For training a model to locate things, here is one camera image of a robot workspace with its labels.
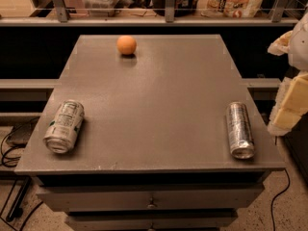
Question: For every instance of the silver redbull can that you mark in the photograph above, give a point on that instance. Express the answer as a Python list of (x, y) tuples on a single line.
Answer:
[(241, 142)]

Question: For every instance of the orange fruit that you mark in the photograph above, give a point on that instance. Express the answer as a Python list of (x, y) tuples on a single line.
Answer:
[(126, 45)]

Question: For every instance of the printed snack bag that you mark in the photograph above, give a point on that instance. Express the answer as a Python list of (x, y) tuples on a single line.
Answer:
[(229, 8)]

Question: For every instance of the round drawer knob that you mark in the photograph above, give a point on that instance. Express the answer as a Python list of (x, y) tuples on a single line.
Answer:
[(151, 205)]

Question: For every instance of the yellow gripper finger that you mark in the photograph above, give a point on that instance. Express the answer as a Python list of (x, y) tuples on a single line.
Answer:
[(291, 103)]

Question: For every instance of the metal shelf rail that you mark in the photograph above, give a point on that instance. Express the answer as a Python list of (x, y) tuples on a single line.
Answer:
[(135, 13)]

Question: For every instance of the grey drawer cabinet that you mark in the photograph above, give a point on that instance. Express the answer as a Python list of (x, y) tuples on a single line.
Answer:
[(154, 130)]

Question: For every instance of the white green 7up can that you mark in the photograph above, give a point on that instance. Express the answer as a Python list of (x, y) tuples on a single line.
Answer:
[(63, 130)]

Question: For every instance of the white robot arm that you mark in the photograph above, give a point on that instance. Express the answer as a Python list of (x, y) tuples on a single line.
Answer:
[(295, 44)]

